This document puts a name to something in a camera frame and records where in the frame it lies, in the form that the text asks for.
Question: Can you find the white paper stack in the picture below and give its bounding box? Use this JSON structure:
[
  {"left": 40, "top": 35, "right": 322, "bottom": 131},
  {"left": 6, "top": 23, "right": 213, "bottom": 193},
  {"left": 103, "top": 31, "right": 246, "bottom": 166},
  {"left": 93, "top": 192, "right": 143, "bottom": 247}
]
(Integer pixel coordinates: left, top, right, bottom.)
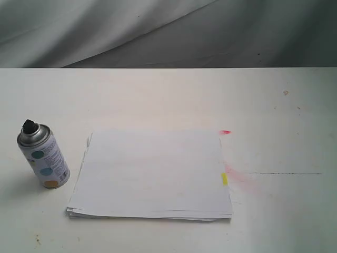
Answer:
[{"left": 66, "top": 129, "right": 232, "bottom": 221}]

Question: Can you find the grey backdrop cloth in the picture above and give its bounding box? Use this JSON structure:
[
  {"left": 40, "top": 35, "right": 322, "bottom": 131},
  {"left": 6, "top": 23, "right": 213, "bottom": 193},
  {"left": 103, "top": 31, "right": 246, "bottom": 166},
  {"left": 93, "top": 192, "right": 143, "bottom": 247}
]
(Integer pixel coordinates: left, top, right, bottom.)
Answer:
[{"left": 1, "top": 1, "right": 336, "bottom": 68}]

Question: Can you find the white spray paint can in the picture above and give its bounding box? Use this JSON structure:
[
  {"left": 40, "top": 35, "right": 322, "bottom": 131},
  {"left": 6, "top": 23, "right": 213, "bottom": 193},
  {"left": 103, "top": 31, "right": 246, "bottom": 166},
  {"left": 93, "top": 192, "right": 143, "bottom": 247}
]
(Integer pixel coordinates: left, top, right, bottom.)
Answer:
[{"left": 17, "top": 119, "right": 70, "bottom": 189}]

